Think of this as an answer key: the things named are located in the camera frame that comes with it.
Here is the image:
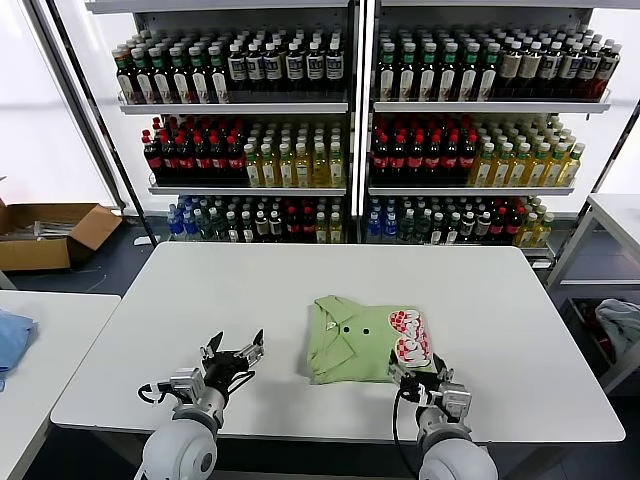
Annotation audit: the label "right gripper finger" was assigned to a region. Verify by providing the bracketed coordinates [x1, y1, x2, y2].
[387, 348, 414, 391]
[431, 352, 456, 390]

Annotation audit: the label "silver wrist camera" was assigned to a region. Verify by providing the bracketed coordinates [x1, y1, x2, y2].
[422, 382, 475, 420]
[137, 368, 207, 405]

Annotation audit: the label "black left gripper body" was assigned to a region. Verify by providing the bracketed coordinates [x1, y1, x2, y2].
[202, 349, 254, 397]

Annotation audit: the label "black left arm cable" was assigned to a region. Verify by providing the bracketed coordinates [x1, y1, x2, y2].
[227, 368, 257, 396]

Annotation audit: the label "grey metal shelf unit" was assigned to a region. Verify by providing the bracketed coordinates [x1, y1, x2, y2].
[364, 0, 614, 257]
[84, 0, 362, 246]

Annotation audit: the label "cola bottle red cap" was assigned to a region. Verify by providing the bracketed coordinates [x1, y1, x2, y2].
[441, 132, 461, 184]
[372, 132, 391, 184]
[406, 132, 426, 184]
[226, 133, 247, 182]
[209, 133, 230, 182]
[176, 133, 196, 182]
[142, 129, 162, 181]
[193, 133, 213, 182]
[389, 132, 409, 184]
[159, 132, 179, 182]
[458, 132, 479, 184]
[423, 132, 444, 184]

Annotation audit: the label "red fabric item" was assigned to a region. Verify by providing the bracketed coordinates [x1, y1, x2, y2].
[582, 304, 615, 362]

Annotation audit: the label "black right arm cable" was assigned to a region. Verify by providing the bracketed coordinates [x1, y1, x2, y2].
[391, 389, 426, 476]

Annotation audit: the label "black bottle blue white label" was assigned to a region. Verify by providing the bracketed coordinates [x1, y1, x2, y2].
[285, 42, 305, 94]
[305, 42, 325, 94]
[579, 42, 604, 99]
[263, 42, 283, 94]
[559, 42, 584, 99]
[246, 43, 266, 94]
[324, 42, 345, 94]
[228, 43, 250, 94]
[539, 41, 564, 99]

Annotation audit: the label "brown cardboard box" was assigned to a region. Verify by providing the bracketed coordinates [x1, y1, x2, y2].
[0, 202, 125, 273]

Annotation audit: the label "white grey cloth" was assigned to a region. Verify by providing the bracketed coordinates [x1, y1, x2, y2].
[594, 298, 640, 369]

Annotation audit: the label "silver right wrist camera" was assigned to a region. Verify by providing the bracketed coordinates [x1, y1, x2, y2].
[422, 382, 475, 420]

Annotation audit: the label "green polo shirt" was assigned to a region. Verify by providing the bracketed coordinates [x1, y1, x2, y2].
[304, 294, 437, 386]

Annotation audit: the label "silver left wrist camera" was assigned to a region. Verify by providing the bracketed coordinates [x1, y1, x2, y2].
[137, 368, 207, 405]

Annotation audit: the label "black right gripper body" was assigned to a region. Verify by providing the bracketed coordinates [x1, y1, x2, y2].
[399, 372, 445, 405]

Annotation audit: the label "blue cloth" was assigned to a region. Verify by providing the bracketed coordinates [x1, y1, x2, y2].
[0, 308, 40, 394]

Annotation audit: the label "black window frame pole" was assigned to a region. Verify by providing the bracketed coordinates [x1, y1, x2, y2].
[544, 97, 640, 289]
[27, 0, 151, 246]

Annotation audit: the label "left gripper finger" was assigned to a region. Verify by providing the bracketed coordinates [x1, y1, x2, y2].
[198, 330, 225, 362]
[233, 327, 266, 365]

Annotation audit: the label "reddish bottle blue white label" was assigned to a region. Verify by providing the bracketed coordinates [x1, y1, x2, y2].
[597, 43, 623, 99]

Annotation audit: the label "white framed side table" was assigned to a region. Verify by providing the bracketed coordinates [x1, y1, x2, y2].
[544, 193, 640, 396]

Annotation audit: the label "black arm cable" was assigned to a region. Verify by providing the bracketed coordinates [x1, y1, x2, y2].
[391, 389, 426, 476]
[227, 368, 257, 396]

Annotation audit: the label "dark bottle white vertical label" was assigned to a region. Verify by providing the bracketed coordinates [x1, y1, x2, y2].
[438, 42, 460, 101]
[418, 42, 440, 101]
[188, 44, 211, 105]
[207, 44, 231, 105]
[169, 45, 193, 105]
[115, 45, 136, 105]
[458, 42, 480, 101]
[377, 42, 397, 101]
[478, 42, 501, 101]
[151, 45, 174, 105]
[132, 45, 155, 105]
[397, 42, 419, 101]

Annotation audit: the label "clear plastic packets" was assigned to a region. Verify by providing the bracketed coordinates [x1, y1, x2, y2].
[7, 218, 84, 242]

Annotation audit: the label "dark bottle beige label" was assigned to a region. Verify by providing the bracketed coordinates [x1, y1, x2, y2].
[519, 41, 544, 99]
[497, 41, 524, 99]

